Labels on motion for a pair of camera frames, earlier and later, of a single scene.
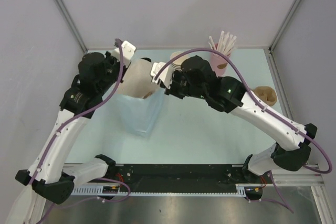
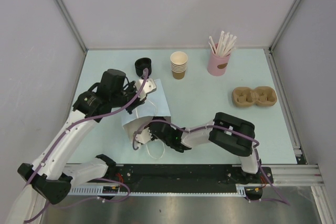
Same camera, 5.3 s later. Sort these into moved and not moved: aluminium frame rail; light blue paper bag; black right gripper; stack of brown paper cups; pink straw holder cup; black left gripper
Moved: light blue paper bag; black right gripper; black left gripper
Not moved: pink straw holder cup; aluminium frame rail; stack of brown paper cups
